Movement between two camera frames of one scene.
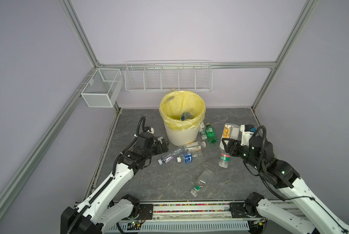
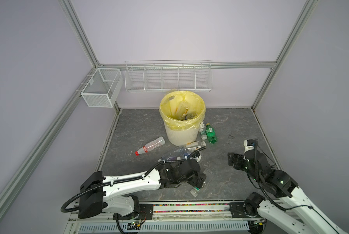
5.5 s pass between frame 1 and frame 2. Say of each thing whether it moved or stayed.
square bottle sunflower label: moved
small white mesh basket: stayed
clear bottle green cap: stayed
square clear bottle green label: stayed
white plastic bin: stayed
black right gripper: moved
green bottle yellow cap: stayed
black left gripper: moved
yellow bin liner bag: stayed
